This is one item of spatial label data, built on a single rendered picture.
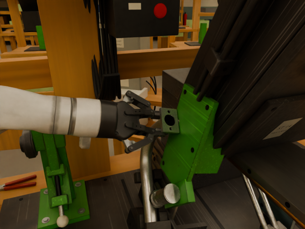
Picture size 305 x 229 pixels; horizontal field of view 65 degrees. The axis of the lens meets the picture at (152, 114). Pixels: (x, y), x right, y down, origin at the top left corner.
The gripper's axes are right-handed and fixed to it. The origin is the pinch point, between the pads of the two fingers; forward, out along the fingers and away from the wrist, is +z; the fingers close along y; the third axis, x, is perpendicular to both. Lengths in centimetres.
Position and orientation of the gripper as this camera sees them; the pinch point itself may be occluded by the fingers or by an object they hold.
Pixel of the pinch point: (160, 123)
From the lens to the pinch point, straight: 52.6
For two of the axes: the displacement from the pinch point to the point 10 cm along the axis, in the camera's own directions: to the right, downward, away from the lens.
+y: -0.7, -9.3, 3.6
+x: -4.2, 3.5, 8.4
